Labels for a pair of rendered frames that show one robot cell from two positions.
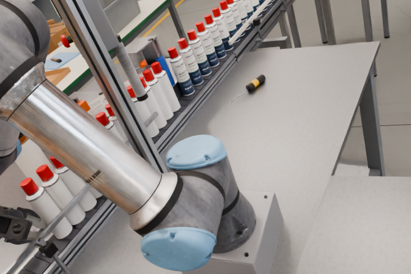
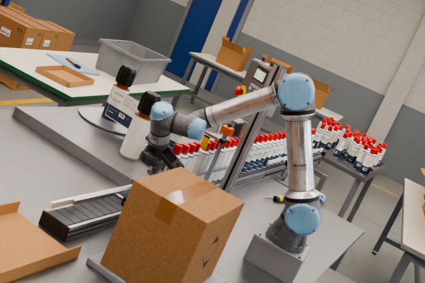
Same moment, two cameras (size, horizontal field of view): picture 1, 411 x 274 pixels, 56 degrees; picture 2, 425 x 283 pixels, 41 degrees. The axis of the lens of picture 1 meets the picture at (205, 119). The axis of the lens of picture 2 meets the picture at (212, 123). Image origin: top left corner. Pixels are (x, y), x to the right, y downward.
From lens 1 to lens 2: 1.55 m
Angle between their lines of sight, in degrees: 25
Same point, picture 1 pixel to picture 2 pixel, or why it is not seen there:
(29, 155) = (146, 130)
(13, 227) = (177, 163)
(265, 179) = not seen: hidden behind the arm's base
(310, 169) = (316, 258)
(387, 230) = not seen: outside the picture
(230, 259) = (290, 254)
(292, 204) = (305, 264)
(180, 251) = (308, 220)
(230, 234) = (297, 242)
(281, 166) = not seen: hidden behind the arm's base
